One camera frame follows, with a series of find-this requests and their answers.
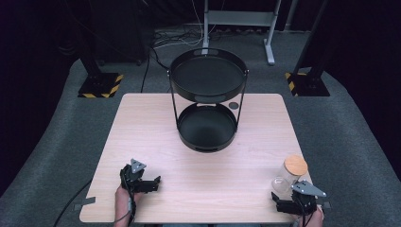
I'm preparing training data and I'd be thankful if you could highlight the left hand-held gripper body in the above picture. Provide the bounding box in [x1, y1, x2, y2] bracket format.
[119, 158, 148, 194]

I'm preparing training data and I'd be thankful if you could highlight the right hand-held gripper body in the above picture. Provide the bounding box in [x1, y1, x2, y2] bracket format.
[290, 180, 327, 216]

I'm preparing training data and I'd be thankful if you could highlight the glass jar with wooden lid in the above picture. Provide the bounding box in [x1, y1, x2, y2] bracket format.
[271, 154, 308, 195]

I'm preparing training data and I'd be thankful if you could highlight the person's right hand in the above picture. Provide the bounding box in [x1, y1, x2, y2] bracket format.
[292, 207, 325, 227]

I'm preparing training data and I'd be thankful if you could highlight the person's left hand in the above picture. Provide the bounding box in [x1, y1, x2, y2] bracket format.
[114, 185, 143, 216]

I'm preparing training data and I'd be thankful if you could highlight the striped-edge black stand base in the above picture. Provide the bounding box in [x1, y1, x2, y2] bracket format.
[285, 72, 331, 97]
[78, 73, 125, 99]

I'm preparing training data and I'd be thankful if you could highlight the black two-tier round rack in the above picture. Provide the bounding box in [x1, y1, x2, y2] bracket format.
[166, 46, 250, 154]

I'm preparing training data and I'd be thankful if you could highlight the dark cabinet on wheels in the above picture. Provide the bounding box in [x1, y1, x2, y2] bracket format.
[93, 0, 150, 66]

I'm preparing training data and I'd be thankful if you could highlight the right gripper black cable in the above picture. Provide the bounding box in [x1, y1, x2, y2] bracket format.
[299, 197, 317, 227]

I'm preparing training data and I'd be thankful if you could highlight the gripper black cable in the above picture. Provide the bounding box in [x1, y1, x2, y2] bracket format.
[51, 179, 137, 227]
[299, 197, 317, 227]

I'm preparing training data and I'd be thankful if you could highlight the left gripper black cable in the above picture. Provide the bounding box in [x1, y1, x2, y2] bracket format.
[51, 179, 137, 227]

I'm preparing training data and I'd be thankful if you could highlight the black floor cable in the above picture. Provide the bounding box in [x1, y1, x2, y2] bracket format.
[139, 46, 171, 95]

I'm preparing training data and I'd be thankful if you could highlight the black stand post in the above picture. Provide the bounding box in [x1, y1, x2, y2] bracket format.
[64, 0, 103, 77]
[292, 0, 330, 77]

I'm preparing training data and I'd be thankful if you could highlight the tangle of floor cables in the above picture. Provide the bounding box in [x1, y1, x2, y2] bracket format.
[151, 27, 206, 50]

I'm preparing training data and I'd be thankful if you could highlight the grey metal desk frame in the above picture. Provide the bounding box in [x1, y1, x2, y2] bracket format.
[201, 0, 282, 66]

